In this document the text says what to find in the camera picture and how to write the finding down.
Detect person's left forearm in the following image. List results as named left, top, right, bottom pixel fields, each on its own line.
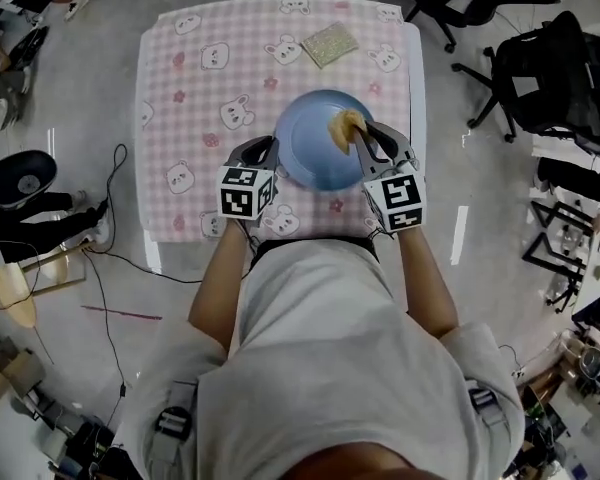
left=187, top=217, right=261, bottom=354

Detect black round pan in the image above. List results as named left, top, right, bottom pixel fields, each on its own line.
left=0, top=150, right=59, bottom=209

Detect grey harness strap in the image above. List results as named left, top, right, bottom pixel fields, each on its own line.
left=152, top=380, right=200, bottom=480
left=464, top=378, right=509, bottom=429

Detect round wooden stool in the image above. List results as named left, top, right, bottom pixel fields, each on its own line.
left=0, top=245, right=89, bottom=329

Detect person's white shirt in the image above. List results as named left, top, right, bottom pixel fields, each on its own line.
left=119, top=240, right=526, bottom=480

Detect green scouring pad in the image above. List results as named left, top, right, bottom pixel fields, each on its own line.
left=299, top=21, right=360, bottom=71

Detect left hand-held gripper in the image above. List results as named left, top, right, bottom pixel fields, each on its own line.
left=215, top=135, right=282, bottom=221

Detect yellow sponge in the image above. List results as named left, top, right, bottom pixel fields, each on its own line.
left=327, top=109, right=369, bottom=153

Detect pink checkered tablecloth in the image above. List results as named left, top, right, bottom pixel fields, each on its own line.
left=138, top=0, right=414, bottom=244

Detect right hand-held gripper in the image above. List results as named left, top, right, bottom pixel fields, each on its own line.
left=353, top=120, right=428, bottom=235

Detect person's right forearm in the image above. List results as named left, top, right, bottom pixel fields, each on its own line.
left=394, top=225, right=460, bottom=339

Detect white square table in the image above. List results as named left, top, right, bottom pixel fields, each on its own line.
left=133, top=0, right=427, bottom=245

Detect flat cardboard boxes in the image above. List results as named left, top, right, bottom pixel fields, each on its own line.
left=0, top=347, right=46, bottom=409

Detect big blue plate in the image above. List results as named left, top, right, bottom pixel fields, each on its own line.
left=273, top=89, right=376, bottom=193

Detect black floor cable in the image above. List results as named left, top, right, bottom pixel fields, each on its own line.
left=82, top=142, right=207, bottom=429

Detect white desk with black frame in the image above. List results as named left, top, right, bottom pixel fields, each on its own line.
left=522, top=200, right=600, bottom=319

